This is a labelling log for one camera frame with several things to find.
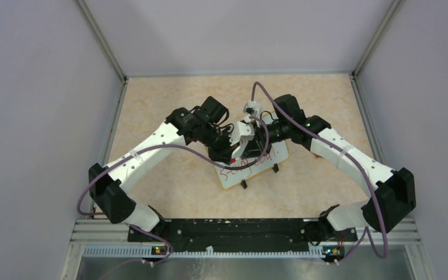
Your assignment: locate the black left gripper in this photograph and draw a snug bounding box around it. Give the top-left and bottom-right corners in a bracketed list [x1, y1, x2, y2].
[201, 124, 240, 165]

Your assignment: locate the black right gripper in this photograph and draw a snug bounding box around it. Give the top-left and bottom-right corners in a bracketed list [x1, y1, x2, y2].
[240, 120, 290, 160]

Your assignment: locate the yellow framed whiteboard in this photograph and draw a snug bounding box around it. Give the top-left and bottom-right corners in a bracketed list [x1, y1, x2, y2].
[215, 117, 289, 189]

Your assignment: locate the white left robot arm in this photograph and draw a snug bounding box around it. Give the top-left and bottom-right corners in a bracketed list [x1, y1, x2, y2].
[88, 96, 230, 241]

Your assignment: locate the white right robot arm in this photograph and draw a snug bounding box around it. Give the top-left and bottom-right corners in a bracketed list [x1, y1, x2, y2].
[253, 94, 416, 240]

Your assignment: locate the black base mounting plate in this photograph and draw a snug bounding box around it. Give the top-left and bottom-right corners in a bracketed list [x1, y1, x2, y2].
[127, 218, 358, 255]

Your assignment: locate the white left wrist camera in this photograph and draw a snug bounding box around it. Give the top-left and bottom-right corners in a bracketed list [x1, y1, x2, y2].
[229, 121, 255, 159]

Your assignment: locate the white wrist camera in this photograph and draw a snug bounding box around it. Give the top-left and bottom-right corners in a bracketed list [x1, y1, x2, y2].
[243, 100, 263, 117]
[229, 121, 255, 159]

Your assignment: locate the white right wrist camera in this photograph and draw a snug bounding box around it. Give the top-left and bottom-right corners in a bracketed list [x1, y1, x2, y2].
[243, 100, 263, 117]

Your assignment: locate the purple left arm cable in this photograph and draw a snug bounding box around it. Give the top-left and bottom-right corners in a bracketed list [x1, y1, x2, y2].
[76, 115, 270, 267]

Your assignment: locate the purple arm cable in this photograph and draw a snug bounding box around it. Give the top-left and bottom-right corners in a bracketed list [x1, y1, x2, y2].
[76, 115, 270, 267]
[251, 81, 390, 265]

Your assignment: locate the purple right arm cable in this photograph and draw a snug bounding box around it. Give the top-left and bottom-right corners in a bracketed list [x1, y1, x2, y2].
[251, 81, 390, 265]

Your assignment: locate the white toothed cable duct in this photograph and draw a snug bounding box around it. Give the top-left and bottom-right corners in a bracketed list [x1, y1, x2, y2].
[83, 245, 326, 258]

